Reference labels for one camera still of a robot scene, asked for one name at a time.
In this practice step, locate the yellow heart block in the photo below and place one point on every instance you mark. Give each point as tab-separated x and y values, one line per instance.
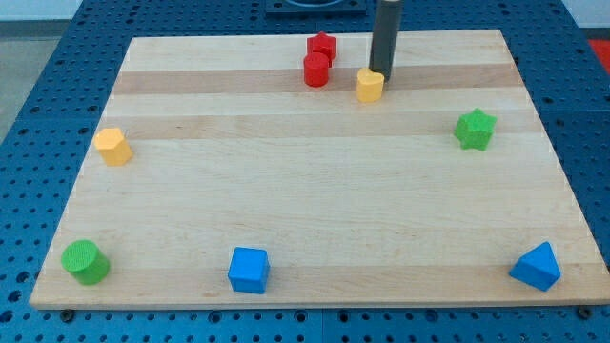
369	85

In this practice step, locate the light wooden board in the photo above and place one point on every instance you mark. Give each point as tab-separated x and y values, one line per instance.
357	205

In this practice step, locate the red cylinder block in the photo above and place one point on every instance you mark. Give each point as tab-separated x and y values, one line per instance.
316	69

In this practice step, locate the blue cube block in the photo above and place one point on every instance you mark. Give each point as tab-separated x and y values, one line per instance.
249	270

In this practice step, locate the red star block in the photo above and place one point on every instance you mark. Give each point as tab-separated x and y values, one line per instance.
323	43

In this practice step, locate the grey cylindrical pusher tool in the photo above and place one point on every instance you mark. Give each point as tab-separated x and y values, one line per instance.
384	38

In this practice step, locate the green star block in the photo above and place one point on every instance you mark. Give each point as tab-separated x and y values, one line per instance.
475	129

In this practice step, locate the yellow hexagon block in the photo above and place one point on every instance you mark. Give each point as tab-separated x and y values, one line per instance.
113	147

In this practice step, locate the green cylinder block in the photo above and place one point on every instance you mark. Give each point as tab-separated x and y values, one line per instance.
85	262

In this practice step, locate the blue triangular prism block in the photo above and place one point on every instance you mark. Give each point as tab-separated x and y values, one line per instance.
538	268

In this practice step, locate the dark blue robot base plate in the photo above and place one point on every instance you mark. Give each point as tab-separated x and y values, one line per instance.
297	7

